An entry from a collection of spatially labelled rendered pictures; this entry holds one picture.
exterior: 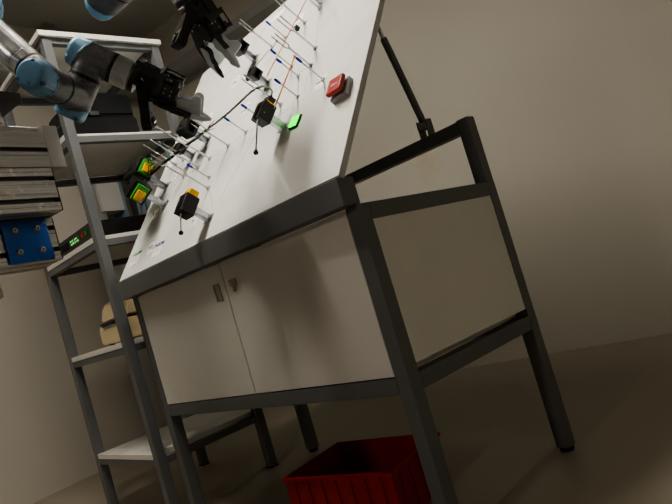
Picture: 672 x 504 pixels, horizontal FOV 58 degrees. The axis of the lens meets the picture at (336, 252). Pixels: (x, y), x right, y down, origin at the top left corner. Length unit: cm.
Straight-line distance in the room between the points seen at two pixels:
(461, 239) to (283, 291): 49
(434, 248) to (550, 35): 187
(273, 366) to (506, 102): 200
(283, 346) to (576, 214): 187
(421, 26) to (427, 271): 217
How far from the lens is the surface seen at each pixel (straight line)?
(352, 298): 143
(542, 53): 322
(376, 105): 356
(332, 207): 137
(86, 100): 162
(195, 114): 160
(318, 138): 153
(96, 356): 262
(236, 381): 189
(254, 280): 169
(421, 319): 145
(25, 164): 134
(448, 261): 157
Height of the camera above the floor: 64
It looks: 3 degrees up
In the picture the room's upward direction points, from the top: 17 degrees counter-clockwise
